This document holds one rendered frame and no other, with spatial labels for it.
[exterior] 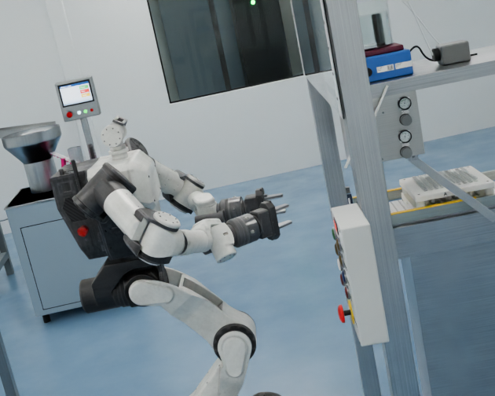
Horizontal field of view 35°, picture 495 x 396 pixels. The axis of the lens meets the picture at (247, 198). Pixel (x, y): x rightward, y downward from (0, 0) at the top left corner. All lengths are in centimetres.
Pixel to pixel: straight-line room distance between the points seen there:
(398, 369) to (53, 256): 328
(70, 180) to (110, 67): 492
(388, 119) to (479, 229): 46
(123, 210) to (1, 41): 540
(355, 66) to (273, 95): 580
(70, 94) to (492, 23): 440
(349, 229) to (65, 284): 345
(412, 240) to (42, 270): 289
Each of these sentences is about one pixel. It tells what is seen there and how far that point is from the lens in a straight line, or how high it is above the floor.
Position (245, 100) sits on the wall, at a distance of 738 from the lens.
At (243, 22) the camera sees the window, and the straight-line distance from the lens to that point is 744.
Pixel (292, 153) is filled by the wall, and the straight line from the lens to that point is 751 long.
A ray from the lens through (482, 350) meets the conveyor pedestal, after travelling 268.
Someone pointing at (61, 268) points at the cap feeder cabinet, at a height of 33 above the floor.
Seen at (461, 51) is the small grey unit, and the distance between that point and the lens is 243.
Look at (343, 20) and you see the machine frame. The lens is 161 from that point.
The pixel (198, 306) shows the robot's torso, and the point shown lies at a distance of 257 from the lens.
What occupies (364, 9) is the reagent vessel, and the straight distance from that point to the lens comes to 235.
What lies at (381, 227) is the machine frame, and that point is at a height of 111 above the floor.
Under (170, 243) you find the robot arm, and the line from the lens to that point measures 209.
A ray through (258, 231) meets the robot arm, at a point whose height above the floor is 97.
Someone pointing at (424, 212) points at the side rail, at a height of 92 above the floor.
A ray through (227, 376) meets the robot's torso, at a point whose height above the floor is 47.
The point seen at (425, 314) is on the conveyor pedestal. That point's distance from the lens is 258.
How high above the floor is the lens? 163
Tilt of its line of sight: 14 degrees down
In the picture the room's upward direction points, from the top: 12 degrees counter-clockwise
